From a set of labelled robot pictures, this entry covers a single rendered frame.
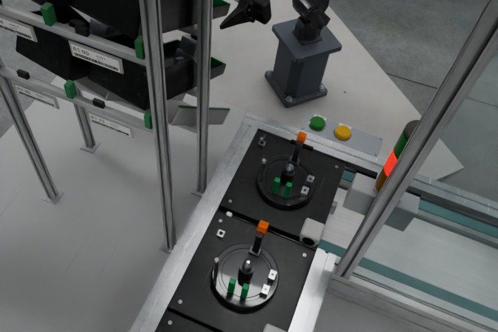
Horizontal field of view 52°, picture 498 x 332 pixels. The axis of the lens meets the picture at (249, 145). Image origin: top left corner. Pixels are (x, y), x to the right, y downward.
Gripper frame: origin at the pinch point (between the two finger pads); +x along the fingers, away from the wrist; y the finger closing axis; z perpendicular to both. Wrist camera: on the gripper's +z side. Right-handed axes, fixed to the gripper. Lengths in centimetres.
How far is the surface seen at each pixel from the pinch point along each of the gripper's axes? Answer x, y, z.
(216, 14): 6.9, 7.3, 9.7
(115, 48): 28.9, 9.8, 25.0
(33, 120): 38, -41, -33
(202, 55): 14.5, 9.9, 7.7
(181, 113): 21.7, 7.3, -5.5
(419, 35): -156, -5, -171
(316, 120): -6.9, 20.7, -35.8
